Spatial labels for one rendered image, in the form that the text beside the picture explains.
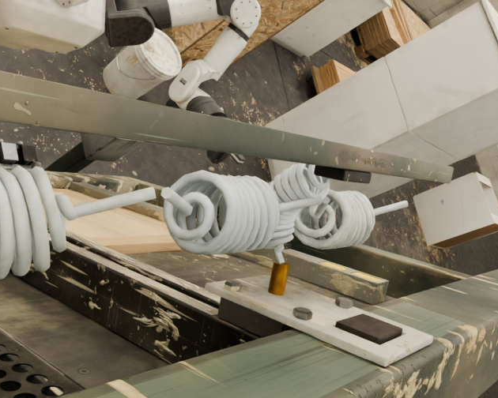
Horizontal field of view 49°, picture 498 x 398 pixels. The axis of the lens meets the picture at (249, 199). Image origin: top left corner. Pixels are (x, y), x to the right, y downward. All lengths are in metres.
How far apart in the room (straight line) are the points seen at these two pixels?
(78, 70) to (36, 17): 1.95
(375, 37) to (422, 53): 3.08
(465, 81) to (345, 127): 0.81
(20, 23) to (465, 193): 5.38
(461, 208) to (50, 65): 4.42
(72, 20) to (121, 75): 1.89
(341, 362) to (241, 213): 0.13
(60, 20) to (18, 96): 1.05
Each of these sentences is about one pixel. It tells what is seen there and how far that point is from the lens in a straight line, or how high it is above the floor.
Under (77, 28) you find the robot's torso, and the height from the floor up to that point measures 1.30.
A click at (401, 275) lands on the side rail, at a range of 1.25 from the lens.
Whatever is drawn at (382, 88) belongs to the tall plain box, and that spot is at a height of 1.01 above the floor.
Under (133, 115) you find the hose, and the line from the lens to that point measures 0.28.
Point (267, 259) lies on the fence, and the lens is 1.13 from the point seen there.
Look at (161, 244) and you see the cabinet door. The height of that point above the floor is 1.36.
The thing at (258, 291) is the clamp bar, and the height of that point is 1.81.
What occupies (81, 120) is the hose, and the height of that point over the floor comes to 1.95.
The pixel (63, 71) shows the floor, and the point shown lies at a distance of 3.15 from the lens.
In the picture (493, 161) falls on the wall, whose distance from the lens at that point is 9.62.
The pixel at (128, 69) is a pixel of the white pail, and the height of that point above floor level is 0.21.
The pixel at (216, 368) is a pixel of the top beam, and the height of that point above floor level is 1.87.
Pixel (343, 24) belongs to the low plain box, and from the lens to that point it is 5.17.
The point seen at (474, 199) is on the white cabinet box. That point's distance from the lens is 6.14.
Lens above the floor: 2.14
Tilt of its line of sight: 35 degrees down
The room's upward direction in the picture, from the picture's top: 64 degrees clockwise
